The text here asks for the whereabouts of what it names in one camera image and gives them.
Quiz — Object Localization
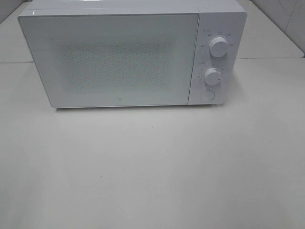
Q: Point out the white microwave door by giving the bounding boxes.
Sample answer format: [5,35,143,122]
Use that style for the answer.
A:
[19,14,199,108]

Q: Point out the round white door release button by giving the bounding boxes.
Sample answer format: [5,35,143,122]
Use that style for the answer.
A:
[200,90,215,103]

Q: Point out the upper white power knob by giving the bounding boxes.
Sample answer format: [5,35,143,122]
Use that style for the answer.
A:
[208,35,229,58]

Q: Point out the white microwave oven body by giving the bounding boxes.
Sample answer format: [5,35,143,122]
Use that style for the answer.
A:
[18,0,247,105]

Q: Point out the white timer knob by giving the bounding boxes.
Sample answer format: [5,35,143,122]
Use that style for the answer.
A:
[203,68,222,86]

